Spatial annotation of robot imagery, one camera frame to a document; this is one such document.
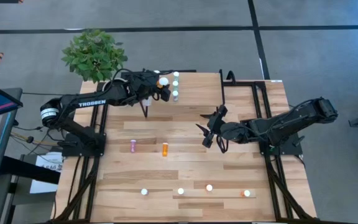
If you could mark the white plant pot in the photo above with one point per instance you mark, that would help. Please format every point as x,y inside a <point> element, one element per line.
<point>105,86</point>

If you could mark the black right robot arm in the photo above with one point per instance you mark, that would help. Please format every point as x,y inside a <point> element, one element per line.
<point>291,121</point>

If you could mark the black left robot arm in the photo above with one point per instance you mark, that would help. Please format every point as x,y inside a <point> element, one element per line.
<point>92,102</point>

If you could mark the white printed paper sheet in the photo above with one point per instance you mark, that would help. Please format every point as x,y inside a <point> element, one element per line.
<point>47,161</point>

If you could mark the small orange medicine bottle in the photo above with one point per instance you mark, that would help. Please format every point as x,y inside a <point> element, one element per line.
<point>165,150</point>

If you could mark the wide orange medicine bottle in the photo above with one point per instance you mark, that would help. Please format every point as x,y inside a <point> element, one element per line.
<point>209,187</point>

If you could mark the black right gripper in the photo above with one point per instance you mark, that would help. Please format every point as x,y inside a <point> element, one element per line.
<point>217,129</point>

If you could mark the small pink medicine bottle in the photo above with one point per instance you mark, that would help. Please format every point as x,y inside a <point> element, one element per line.
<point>133,146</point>

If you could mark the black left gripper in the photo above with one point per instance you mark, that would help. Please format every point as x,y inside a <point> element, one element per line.
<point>145,85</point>

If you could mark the white-capped medicine bottle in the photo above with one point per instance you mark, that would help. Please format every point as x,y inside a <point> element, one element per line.
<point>144,191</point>

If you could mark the wooden shelf black frame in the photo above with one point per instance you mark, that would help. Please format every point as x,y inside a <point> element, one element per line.
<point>197,90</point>

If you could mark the tall pink medicine bottle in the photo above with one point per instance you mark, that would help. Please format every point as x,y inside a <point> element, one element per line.
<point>181,191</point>

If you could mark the green leafy potted tree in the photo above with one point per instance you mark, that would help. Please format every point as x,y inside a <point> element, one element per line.
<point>93,56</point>

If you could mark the black aluminium rail frame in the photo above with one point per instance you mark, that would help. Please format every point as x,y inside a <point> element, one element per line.
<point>244,83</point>
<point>103,121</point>

